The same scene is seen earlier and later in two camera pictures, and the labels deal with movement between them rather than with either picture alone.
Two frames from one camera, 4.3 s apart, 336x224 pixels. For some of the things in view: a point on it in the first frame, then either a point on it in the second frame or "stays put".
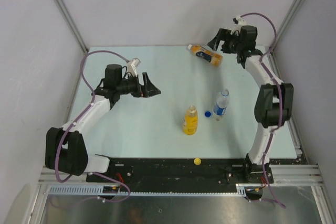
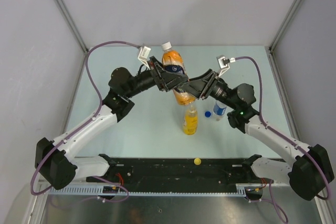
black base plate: x=180 y=171 stays put
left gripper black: x=151 y=91 → x=168 y=80
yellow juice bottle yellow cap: x=190 y=121 stays put
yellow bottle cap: x=197 y=161 stays put
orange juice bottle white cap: x=215 y=59 → x=173 y=61
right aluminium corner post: x=270 y=48 stays put
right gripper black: x=223 y=34 → x=200 y=87
